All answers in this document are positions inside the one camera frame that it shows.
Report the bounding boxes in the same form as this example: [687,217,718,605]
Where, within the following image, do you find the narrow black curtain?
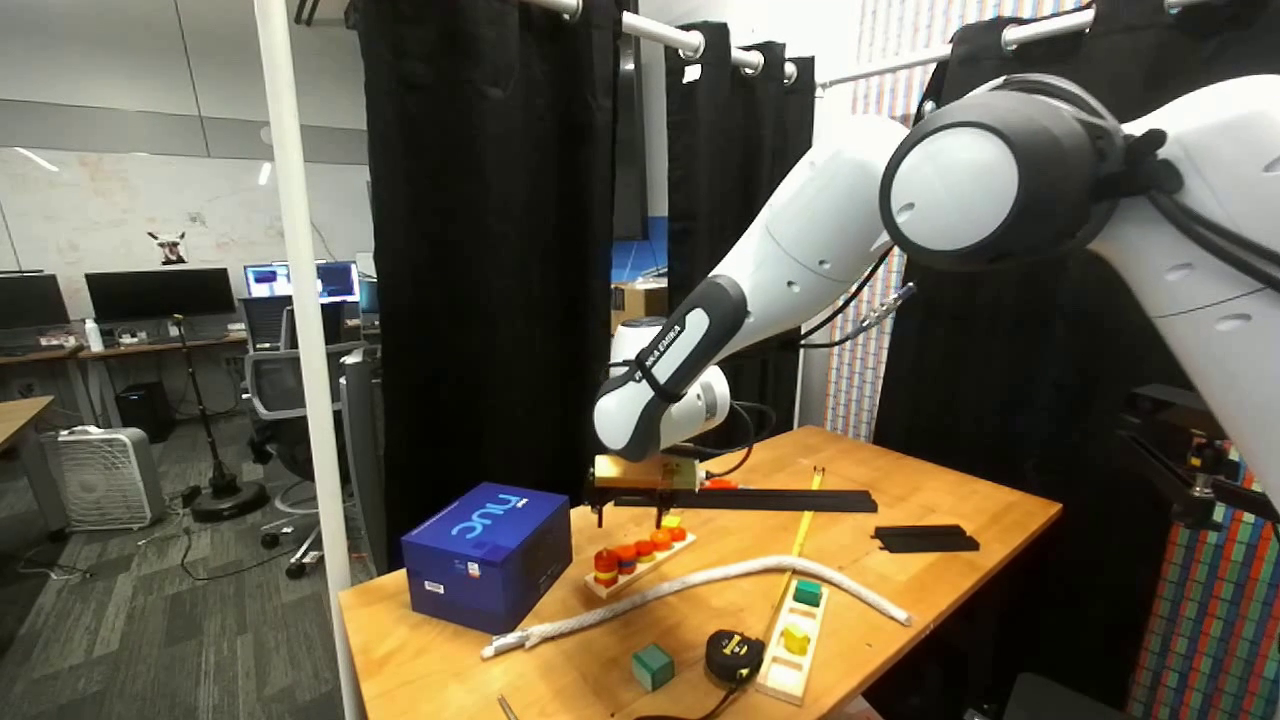
[664,16,820,446]

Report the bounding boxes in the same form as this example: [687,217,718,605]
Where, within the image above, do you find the white braided rope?
[480,551,918,663]

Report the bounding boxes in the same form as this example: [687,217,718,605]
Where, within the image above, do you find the white box fan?
[35,424,169,537]

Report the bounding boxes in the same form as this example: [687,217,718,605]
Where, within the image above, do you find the black yellow tape measure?
[693,630,769,720]

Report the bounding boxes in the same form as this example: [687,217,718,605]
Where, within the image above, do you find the yellow measuring tape strip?
[781,463,832,594]

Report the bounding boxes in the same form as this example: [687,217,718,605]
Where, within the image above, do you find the black floor stand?
[169,311,274,527]

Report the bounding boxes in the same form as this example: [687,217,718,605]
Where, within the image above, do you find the blue cardboard box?
[396,482,578,638]

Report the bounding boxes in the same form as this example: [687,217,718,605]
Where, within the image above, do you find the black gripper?
[584,484,702,534]

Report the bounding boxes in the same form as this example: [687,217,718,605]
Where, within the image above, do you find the colourful striped cloth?
[1123,502,1280,720]

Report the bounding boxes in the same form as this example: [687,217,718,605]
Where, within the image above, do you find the black flat rectangle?
[871,524,984,558]

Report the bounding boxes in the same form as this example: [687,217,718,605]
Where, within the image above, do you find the white vertical pole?
[251,0,366,720]

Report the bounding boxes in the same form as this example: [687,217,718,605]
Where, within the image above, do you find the black curtain behind robot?
[871,0,1280,713]

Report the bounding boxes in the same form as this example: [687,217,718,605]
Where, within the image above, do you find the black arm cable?
[795,186,1280,351]

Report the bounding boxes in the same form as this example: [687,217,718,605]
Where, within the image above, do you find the grey office chair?
[237,296,352,579]

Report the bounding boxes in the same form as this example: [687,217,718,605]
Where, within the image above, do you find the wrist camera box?
[593,452,708,498]

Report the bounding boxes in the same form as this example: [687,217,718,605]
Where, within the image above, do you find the blue lit screen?
[239,258,366,306]

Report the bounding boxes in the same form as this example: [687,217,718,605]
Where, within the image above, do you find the black equipment frame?
[1116,379,1280,537]

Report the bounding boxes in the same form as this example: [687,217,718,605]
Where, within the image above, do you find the black computer monitor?
[79,265,239,332]
[0,272,73,336]

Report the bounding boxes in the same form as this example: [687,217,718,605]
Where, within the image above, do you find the wide black curtain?
[350,0,631,571]

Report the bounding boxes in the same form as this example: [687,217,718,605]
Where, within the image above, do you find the green wooden cube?
[627,643,681,695]

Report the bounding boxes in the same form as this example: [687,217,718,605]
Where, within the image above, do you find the silver curtain rod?
[515,0,803,76]

